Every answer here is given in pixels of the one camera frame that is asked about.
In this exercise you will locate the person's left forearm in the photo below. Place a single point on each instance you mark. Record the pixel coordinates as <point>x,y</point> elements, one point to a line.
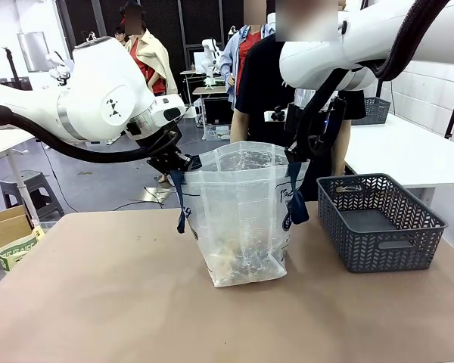
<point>341,151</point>

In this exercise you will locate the dark grey plastic basket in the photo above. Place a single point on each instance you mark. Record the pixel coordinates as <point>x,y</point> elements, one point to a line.
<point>363,257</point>
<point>376,111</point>

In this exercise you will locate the black tripod with tray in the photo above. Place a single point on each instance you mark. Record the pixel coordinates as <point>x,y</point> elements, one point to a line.
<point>10,64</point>

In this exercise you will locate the large white side table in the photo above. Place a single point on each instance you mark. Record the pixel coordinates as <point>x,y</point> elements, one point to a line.
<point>408,151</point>

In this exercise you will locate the person's right forearm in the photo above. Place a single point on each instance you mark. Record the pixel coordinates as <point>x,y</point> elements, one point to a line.
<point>239,126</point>

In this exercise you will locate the grey step stool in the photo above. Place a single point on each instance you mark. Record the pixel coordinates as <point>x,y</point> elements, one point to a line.
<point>34,185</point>

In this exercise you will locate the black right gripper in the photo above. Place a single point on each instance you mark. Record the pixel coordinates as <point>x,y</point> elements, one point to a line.
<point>319,128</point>

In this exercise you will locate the brown cardboard box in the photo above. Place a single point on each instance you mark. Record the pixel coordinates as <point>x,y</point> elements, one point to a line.
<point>5,230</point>

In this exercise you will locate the person in black clothes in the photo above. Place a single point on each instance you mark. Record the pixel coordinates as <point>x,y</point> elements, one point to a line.
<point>261,87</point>

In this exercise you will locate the small white stand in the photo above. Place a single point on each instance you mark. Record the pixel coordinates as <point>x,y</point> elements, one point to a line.
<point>209,82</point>

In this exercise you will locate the person in red top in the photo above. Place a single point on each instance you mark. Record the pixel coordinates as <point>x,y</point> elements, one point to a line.
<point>231,56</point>

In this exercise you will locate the person in beige jacket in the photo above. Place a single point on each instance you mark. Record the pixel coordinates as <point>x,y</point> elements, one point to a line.
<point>151,53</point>

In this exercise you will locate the shiny metal sheet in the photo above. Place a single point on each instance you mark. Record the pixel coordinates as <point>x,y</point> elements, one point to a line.
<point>159,193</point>

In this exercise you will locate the white table with round leg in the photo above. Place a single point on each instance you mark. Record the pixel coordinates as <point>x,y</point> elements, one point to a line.
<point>0,145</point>

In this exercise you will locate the green and white sack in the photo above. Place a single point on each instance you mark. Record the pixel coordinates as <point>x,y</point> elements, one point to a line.
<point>19,249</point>

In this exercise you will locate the person with glasses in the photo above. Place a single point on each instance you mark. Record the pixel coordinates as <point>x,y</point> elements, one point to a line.
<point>120,34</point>

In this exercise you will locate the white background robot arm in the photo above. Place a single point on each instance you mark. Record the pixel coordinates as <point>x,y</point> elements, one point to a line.
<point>60,66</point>
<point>210,47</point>

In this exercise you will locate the clear plastic storage box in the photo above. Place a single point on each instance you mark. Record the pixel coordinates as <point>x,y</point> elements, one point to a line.
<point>219,132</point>

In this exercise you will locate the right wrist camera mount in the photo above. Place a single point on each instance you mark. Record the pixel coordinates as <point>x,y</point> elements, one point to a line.
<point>274,114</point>

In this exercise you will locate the background desk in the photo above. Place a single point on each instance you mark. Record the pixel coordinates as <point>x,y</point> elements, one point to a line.
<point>212,90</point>

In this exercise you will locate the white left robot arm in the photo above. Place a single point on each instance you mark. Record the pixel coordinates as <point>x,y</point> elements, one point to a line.
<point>98,94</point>

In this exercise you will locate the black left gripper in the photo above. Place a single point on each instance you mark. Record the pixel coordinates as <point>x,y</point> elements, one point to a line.
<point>166,157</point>

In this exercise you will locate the black computer case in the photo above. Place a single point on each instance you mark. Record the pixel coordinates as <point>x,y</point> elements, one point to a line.
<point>217,111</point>

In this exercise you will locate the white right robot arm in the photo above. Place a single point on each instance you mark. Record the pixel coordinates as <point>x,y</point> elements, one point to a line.
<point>363,34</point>

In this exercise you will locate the tan packaged item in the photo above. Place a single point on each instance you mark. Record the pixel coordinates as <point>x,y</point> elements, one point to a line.
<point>223,261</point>

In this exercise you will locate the grey panel board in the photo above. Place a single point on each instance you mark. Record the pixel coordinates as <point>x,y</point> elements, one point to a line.
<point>32,51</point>

